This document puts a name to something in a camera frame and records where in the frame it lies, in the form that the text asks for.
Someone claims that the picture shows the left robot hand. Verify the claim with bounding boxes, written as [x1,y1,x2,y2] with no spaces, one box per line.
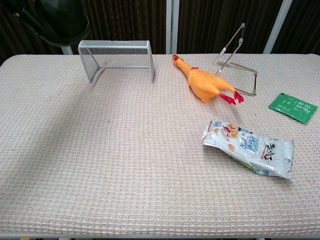
[13,3,63,47]

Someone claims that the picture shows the black upside-down plastic cup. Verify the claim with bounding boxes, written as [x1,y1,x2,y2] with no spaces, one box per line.
[39,0,90,46]

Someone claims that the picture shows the white mesh metal shelf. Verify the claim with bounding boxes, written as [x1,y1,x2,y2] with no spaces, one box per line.
[77,39,156,85]

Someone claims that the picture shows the yellow rubber chicken toy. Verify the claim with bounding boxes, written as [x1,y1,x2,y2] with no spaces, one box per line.
[171,53,245,106]

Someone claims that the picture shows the beige waffle tablecloth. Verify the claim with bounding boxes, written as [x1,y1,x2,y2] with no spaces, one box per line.
[0,53,320,237]

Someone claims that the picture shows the white snack bag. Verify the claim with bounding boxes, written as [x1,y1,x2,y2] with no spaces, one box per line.
[201,120,295,180]

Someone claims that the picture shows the green sachet packet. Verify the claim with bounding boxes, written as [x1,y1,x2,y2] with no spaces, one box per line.
[268,92,319,125]

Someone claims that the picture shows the grey partition post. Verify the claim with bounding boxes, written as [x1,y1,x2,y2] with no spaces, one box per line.
[165,0,180,55]
[60,44,74,55]
[263,0,294,55]

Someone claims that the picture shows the metal wire folding stand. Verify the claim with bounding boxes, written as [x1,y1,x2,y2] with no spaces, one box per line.
[213,22,258,97]

